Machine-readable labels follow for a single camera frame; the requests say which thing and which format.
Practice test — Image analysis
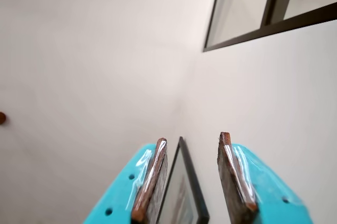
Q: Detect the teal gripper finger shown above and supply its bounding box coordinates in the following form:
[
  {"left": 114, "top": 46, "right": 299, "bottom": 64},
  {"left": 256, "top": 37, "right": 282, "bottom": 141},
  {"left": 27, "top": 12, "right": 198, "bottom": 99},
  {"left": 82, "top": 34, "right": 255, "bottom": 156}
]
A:
[
  {"left": 217, "top": 131, "right": 314, "bottom": 224},
  {"left": 83, "top": 137, "right": 169, "bottom": 224}
]

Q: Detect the dark framed window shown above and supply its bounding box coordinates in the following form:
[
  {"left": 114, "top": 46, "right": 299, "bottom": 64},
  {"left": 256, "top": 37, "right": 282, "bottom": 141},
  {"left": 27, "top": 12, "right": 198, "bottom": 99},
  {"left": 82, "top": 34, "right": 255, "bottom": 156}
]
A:
[{"left": 202, "top": 0, "right": 337, "bottom": 53}]

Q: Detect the black framed picture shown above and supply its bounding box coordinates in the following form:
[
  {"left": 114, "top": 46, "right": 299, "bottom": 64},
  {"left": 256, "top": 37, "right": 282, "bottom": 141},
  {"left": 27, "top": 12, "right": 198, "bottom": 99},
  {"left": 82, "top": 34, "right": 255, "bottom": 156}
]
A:
[{"left": 157, "top": 136, "right": 211, "bottom": 224}]

